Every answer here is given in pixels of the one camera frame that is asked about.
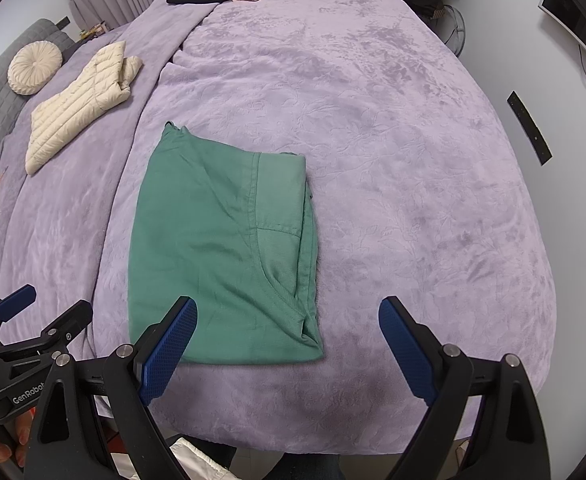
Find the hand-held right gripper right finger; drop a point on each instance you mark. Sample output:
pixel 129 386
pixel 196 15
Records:
pixel 403 355

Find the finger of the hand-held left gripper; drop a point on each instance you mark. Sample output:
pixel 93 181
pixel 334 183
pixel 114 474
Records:
pixel 17 301
pixel 70 322

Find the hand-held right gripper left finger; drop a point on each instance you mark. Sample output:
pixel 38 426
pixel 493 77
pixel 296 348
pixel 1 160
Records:
pixel 165 355

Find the green work jacket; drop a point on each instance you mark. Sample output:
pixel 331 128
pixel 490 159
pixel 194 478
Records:
pixel 198 260

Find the person's left hand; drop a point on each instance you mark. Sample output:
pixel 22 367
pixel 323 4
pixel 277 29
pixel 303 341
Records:
pixel 23 435

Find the person's white garment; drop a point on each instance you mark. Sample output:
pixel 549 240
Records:
pixel 193 462

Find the purple plush blanket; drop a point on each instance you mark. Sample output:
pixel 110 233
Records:
pixel 398 160

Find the cream puffer jacket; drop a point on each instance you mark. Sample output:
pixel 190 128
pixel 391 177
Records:
pixel 73 105

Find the round cream cushion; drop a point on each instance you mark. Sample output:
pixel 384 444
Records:
pixel 34 67

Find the black remote on floor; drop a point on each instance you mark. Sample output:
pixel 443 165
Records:
pixel 529 127

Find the small bedside items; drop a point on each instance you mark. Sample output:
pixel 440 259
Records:
pixel 94 30

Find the standing fan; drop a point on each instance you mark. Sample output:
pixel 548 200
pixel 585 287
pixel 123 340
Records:
pixel 454 30

